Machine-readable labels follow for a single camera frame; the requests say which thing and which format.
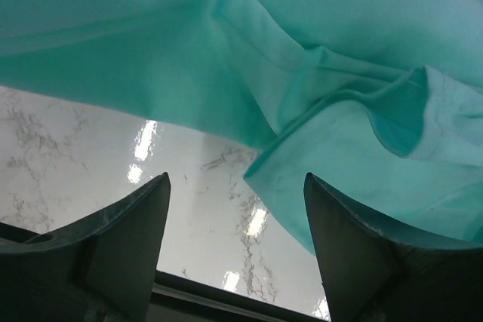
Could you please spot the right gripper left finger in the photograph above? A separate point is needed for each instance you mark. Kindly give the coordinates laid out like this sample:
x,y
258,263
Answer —
x,y
98,268

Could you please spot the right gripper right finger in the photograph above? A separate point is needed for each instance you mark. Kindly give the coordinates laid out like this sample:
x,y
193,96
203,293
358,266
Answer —
x,y
376,268

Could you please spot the teal t shirt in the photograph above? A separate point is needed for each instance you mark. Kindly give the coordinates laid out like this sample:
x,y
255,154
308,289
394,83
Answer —
x,y
382,99

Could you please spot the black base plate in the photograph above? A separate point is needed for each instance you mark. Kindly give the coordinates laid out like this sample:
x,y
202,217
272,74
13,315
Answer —
x,y
177,299

